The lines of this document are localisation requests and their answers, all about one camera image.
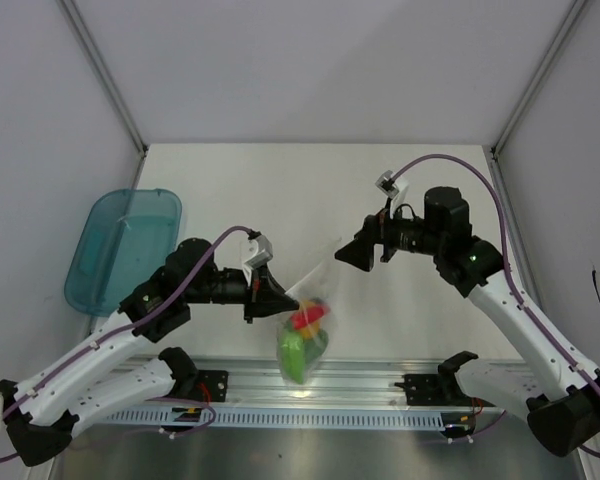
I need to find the left aluminium corner post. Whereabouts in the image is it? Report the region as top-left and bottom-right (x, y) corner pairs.
(54, 0), (149, 156)

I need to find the light green pepper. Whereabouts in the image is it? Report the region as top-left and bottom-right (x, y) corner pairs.
(278, 330), (308, 384)

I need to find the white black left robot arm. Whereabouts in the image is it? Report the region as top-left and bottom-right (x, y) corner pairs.
(0, 230), (299, 467)

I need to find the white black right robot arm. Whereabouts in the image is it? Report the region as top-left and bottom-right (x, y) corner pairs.
(334, 187), (600, 457)

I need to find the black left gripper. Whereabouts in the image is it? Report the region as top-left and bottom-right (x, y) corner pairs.
(185, 263), (299, 323)

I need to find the teal plastic bin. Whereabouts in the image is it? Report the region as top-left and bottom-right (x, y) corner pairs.
(64, 189), (182, 317)

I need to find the green bell pepper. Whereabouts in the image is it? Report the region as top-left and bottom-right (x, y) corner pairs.
(304, 329), (329, 365)

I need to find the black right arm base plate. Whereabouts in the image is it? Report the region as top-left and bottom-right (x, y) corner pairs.
(393, 374), (476, 407)

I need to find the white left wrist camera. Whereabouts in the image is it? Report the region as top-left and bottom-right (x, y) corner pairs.
(240, 230), (273, 284)

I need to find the aluminium corner post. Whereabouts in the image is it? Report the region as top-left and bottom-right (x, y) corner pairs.
(489, 0), (594, 156)
(54, 0), (149, 156)

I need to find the clear dotted zip top bag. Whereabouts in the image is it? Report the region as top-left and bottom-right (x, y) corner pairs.
(276, 238), (341, 385)

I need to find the right aluminium corner post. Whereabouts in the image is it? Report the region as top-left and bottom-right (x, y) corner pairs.
(489, 0), (594, 156)

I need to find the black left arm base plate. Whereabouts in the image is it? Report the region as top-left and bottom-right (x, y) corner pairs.
(159, 370), (229, 403)

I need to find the red chili pepper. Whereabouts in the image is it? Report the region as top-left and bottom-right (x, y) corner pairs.
(290, 304), (330, 330)

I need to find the yellow lemon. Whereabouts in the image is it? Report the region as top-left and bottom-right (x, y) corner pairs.
(293, 300), (323, 340)

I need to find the white slotted cable duct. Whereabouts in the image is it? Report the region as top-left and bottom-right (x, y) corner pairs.
(99, 404), (445, 432)

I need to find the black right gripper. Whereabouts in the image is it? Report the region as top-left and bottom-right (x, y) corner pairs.
(334, 197), (444, 273)

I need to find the aluminium front rail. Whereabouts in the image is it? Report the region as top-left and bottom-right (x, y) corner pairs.
(47, 357), (594, 414)

